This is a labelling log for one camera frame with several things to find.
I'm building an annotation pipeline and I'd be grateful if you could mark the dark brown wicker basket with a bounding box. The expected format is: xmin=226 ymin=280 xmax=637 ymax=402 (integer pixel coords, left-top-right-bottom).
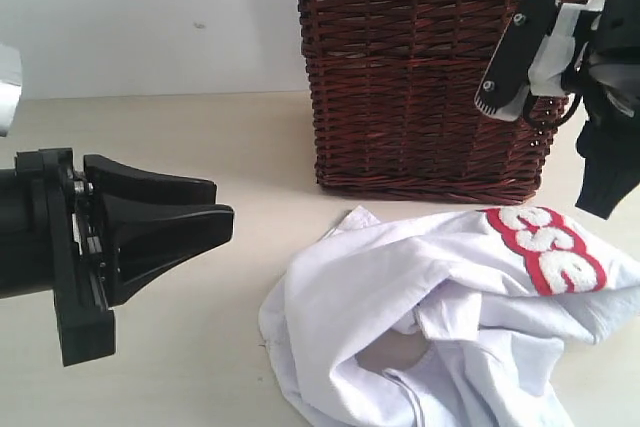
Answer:
xmin=297 ymin=0 xmax=587 ymax=204

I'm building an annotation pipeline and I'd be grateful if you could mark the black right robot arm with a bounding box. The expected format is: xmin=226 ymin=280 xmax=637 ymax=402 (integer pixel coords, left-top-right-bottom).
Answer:
xmin=576 ymin=0 xmax=639 ymax=219

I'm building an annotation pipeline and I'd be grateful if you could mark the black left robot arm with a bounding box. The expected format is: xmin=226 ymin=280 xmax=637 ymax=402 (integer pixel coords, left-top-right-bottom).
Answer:
xmin=1 ymin=148 xmax=235 ymax=366

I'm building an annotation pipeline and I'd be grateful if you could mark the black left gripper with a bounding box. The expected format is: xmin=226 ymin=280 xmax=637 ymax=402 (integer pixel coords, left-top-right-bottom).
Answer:
xmin=13 ymin=149 xmax=234 ymax=366

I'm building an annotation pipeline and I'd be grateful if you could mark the white t-shirt with red logo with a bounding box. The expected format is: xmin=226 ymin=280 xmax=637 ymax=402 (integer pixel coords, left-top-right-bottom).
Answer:
xmin=258 ymin=206 xmax=639 ymax=426

